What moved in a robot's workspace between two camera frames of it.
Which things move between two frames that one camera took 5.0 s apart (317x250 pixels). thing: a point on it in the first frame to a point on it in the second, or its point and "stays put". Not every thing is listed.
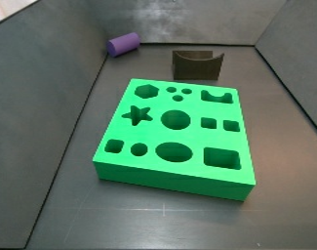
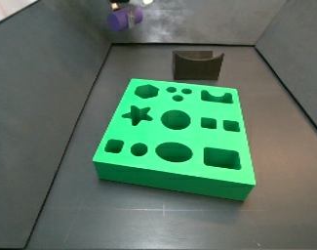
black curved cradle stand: (196, 65) stays put
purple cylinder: (123, 44) to (118, 18)
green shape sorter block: (178, 138) stays put
